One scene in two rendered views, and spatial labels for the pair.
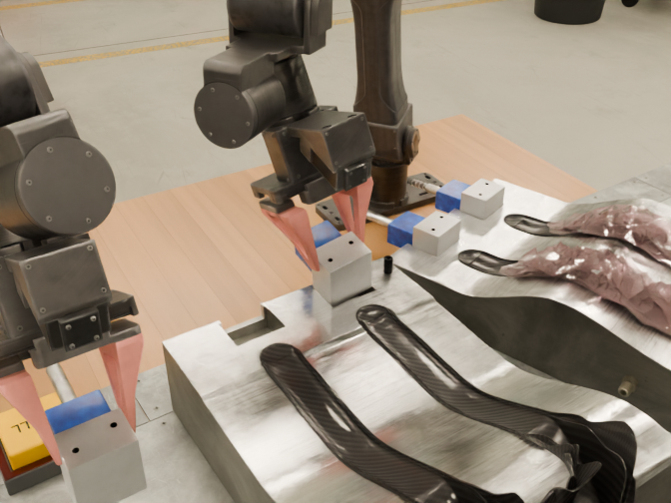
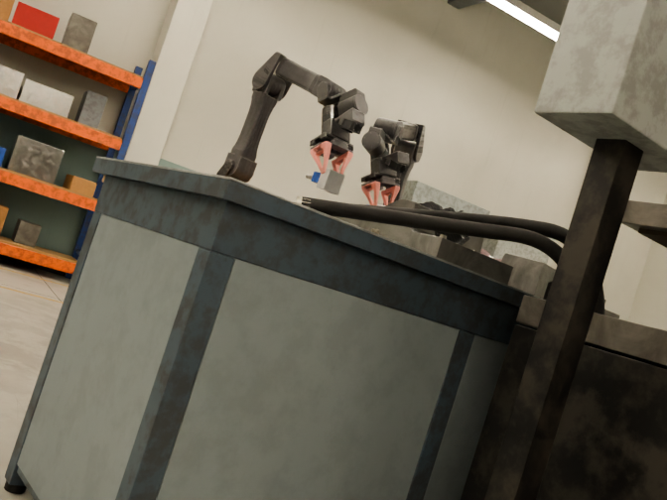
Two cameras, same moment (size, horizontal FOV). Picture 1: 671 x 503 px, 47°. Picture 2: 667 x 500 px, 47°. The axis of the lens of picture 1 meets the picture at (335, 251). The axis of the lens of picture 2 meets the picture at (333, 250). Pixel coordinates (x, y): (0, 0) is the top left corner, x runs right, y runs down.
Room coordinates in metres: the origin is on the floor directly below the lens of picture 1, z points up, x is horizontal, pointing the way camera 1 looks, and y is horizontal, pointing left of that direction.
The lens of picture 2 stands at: (-1.61, 0.19, 0.68)
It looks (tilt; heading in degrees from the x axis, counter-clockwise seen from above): 2 degrees up; 358
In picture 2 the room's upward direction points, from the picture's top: 18 degrees clockwise
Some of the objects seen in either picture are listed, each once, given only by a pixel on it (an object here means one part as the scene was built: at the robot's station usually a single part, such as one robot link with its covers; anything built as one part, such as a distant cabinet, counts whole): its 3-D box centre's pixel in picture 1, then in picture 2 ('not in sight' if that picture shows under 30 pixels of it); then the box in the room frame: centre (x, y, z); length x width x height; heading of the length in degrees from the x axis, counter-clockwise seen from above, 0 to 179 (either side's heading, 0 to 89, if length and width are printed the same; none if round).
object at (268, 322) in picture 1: (251, 338); not in sight; (0.59, 0.08, 0.87); 0.05 x 0.05 x 0.04; 33
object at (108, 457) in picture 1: (79, 419); (321, 179); (0.42, 0.19, 0.93); 0.13 x 0.05 x 0.05; 33
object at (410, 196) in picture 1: (384, 179); not in sight; (0.98, -0.07, 0.84); 0.20 x 0.07 x 0.08; 120
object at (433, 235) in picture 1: (403, 229); not in sight; (0.81, -0.09, 0.85); 0.13 x 0.05 x 0.05; 51
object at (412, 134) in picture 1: (386, 141); not in sight; (0.97, -0.07, 0.90); 0.09 x 0.06 x 0.06; 67
